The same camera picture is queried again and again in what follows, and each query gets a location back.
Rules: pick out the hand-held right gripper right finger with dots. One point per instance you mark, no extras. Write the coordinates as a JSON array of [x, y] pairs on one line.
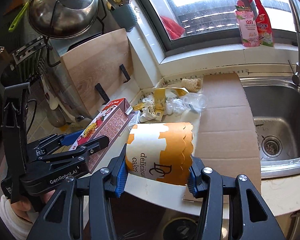
[[193, 180]]

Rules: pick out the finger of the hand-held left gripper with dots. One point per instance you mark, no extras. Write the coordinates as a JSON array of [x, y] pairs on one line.
[[90, 147], [73, 137]]

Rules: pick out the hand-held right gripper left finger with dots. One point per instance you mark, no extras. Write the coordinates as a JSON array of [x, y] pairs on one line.
[[121, 180]]

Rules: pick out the red printed carton box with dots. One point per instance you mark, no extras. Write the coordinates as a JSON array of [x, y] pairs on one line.
[[110, 125]]

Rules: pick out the orange white paper cake cup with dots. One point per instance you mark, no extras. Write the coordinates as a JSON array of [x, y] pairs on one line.
[[165, 152]]

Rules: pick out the cream round trash bin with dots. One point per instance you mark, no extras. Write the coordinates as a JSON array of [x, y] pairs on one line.
[[182, 230]]

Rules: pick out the white tissue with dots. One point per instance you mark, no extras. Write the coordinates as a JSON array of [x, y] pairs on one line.
[[147, 115]]

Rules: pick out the clear plastic wrap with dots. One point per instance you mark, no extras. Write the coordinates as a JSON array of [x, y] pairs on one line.
[[173, 107]]

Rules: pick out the yellow paper packaging strip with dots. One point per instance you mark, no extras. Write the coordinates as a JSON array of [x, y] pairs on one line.
[[160, 98]]

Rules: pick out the beige mesh sponge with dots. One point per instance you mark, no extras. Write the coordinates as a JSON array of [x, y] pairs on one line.
[[191, 84]]

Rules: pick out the person's left forearm white sleeve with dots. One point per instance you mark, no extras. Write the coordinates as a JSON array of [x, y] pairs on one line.
[[5, 212]]

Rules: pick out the person's left hand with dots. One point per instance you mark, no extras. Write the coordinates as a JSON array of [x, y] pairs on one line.
[[22, 208]]

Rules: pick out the white plastic spoon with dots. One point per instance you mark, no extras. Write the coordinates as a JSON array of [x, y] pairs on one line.
[[52, 100]]

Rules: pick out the steel stockpot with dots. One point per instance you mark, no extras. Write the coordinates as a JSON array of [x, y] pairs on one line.
[[62, 87]]

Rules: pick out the brown cardboard sheet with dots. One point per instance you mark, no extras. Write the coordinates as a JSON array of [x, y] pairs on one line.
[[222, 130]]

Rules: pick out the wooden cutting board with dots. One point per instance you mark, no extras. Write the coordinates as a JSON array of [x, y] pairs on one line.
[[95, 65]]

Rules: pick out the clear plastic bottle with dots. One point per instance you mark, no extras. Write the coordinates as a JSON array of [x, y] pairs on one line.
[[195, 101]]

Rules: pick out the metal knife holder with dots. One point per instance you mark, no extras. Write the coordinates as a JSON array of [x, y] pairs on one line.
[[27, 50]]

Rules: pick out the steel sink drain strainer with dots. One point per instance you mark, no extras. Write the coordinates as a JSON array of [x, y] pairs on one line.
[[272, 146]]

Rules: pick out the stainless steel sink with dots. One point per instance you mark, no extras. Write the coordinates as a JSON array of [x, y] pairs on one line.
[[277, 115]]

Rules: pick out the stainless steel pot lid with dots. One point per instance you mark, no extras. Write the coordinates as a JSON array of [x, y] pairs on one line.
[[62, 12]]

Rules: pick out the grey green utensil holder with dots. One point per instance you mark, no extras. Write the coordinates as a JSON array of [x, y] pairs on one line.
[[125, 17]]

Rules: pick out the red cloth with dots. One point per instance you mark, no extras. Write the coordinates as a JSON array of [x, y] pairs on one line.
[[173, 28]]

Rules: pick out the pink detergent pump bottle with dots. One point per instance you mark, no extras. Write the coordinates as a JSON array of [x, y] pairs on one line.
[[247, 27]]

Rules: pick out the red spray cleaner bottle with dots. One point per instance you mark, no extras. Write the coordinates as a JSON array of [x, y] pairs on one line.
[[265, 27]]

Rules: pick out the window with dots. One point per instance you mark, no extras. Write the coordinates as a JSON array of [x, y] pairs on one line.
[[215, 10]]

